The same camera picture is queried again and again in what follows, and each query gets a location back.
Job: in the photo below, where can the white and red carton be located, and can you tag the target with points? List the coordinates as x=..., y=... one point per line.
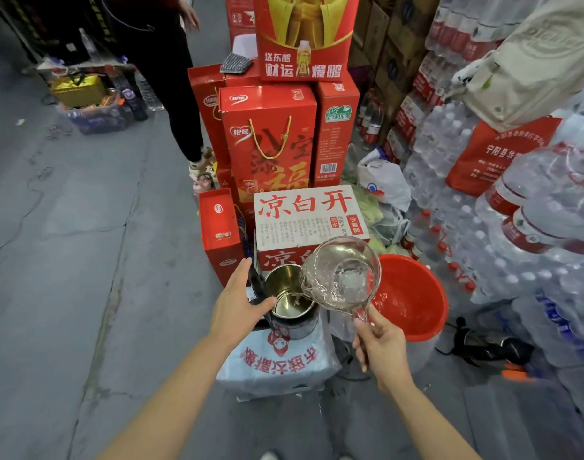
x=311, y=217

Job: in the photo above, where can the grey striped cloth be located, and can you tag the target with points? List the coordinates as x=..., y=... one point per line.
x=236, y=63

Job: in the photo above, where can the person's right forearm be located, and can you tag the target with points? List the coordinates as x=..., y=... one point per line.
x=426, y=421

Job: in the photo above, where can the yellow plastic basket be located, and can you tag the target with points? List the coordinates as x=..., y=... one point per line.
x=78, y=90

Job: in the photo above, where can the red and yellow gift box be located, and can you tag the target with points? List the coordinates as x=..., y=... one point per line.
x=306, y=43

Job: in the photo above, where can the person's left hand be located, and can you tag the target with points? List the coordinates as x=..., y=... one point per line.
x=232, y=311

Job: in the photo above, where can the red plastic bucket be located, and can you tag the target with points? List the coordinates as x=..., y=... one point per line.
x=411, y=292

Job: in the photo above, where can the white plastic bag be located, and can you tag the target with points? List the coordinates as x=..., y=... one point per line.
x=383, y=179

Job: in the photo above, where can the red tote bag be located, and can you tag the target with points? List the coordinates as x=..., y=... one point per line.
x=493, y=158

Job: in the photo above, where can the stack of cardboard boxes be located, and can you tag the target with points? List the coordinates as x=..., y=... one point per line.
x=392, y=38

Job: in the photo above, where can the person's right hand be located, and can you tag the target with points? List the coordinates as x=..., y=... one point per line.
x=385, y=354

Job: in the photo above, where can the clear plastic water scoop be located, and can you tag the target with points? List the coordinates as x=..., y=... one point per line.
x=342, y=270

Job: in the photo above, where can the clear crate of goods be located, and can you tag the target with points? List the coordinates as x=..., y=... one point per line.
x=95, y=119

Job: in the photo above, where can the person's right thumb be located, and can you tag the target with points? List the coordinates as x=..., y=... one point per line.
x=377, y=319

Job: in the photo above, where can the white bag with red print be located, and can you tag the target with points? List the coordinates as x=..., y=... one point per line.
x=277, y=364

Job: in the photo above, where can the red box with green logo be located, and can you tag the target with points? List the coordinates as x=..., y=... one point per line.
x=337, y=138

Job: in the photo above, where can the person's left thumb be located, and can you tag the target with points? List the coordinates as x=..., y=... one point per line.
x=265, y=305

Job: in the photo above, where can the stack of bottled water packs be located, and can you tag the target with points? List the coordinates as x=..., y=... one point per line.
x=464, y=234

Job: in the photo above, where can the clear plastic bottle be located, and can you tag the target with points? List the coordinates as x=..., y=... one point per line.
x=149, y=93

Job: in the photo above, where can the beige tote bag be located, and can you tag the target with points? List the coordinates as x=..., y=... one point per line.
x=536, y=66

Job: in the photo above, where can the small red gift box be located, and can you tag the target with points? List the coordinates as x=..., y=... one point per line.
x=220, y=234

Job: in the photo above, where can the large clear water jug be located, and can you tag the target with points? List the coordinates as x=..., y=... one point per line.
x=545, y=181
x=555, y=229

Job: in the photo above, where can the bag of green vegetables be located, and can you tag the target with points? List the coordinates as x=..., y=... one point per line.
x=371, y=210

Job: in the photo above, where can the red label soda bottle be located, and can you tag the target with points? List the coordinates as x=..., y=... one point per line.
x=374, y=124
x=363, y=110

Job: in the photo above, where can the person's left forearm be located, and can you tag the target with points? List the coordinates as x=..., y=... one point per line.
x=177, y=402

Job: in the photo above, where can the dark plastic bottle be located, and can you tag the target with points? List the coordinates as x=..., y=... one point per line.
x=131, y=100

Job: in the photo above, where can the stainless steel kettle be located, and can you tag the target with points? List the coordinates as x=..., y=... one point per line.
x=299, y=325

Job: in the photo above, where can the tall red gift box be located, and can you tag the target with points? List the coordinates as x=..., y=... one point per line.
x=205, y=105

